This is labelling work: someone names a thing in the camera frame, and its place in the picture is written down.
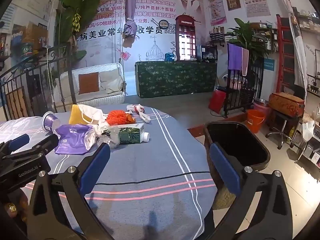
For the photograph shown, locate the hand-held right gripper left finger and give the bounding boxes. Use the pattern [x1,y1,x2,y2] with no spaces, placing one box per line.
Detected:
[26,142,112,240]

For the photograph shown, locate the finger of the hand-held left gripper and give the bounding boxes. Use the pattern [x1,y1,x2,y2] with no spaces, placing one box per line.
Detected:
[10,133,59,157]
[0,133,30,155]

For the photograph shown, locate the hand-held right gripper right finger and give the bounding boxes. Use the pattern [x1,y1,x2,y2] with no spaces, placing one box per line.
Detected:
[207,142,294,240]

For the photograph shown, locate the orange fluffy duster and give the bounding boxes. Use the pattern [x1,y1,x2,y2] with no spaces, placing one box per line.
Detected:
[106,110,130,125]

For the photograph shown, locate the person's left hand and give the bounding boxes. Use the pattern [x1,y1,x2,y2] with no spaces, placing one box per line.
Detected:
[1,189,33,222]

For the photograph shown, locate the purple plastic pouch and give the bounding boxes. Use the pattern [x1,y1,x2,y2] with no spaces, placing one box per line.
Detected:
[54,124,97,155]

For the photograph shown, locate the clear plastic wrap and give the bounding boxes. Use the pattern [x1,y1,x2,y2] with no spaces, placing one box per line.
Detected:
[85,125,121,149]

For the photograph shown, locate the green carton box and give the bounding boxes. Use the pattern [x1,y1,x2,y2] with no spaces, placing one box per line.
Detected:
[117,123,150,144]

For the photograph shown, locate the white face mask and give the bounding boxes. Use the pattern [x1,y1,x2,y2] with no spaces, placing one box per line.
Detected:
[79,105,108,127]

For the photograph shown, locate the orange bucket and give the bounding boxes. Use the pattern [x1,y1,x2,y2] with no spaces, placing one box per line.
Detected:
[246,109,266,134]

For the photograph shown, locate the chrome stool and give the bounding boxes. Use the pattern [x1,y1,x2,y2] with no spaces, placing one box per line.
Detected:
[265,110,304,150]

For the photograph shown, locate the red bag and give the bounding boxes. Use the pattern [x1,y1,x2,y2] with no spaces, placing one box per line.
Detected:
[209,90,227,114]

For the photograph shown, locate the black iron fence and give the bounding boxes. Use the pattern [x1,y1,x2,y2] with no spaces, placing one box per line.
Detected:
[0,42,78,122]

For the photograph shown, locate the white swing sofa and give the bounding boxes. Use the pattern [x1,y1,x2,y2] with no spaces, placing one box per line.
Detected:
[54,62,127,108]

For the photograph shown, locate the pink basin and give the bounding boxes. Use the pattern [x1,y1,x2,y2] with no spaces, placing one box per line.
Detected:
[253,98,272,120]

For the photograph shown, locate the white and red wrapper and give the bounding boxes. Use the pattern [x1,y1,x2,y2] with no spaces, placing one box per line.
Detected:
[127,104,145,113]

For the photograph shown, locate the orange cushion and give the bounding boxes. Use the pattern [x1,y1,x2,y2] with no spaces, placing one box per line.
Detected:
[78,72,100,95]

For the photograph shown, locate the beige cushion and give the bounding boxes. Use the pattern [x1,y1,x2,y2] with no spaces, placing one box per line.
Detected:
[99,67,124,94]

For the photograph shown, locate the orange printed box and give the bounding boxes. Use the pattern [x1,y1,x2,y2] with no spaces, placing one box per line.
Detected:
[269,92,305,117]

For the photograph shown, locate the blue water barrel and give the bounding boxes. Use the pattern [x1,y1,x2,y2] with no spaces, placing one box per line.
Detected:
[20,42,37,62]

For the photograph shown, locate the black metal rack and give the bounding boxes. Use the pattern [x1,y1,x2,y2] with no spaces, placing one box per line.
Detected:
[223,44,265,118]

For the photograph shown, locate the green floral cabinet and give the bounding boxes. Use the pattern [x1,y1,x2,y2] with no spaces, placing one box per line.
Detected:
[135,60,217,98]

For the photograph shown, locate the pink towel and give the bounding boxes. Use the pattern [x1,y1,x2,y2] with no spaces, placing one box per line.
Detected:
[241,47,249,76]

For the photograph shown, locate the cardboard box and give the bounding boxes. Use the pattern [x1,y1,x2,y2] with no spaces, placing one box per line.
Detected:
[22,21,48,50]

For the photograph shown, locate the purple towel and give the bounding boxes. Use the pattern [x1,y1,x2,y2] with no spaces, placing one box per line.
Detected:
[227,43,243,70]

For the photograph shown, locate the black display box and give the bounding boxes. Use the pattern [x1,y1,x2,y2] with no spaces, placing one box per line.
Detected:
[200,45,218,62]

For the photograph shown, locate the red ladder shelf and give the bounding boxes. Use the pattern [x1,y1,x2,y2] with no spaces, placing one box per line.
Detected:
[276,14,298,98]

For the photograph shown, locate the green potted plant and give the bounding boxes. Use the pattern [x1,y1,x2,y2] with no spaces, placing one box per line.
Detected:
[226,18,270,63]

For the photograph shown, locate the red telephone booth cabinet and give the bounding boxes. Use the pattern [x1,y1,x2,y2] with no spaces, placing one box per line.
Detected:
[175,14,200,62]

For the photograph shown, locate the white banner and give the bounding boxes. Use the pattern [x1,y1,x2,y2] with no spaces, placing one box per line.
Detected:
[285,0,307,88]

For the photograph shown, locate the banana plant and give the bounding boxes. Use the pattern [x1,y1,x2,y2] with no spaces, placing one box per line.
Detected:
[54,0,125,63]

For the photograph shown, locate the black cable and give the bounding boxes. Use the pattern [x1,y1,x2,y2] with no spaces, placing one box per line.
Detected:
[94,171,210,185]

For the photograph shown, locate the wall shelf with bottles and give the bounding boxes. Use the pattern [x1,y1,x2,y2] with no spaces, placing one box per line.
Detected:
[209,25,234,48]

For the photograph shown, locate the portrait wall poster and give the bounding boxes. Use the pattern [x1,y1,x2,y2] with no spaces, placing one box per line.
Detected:
[206,0,227,25]

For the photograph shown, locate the large wall poster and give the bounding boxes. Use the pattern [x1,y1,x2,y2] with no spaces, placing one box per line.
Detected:
[72,0,208,80]

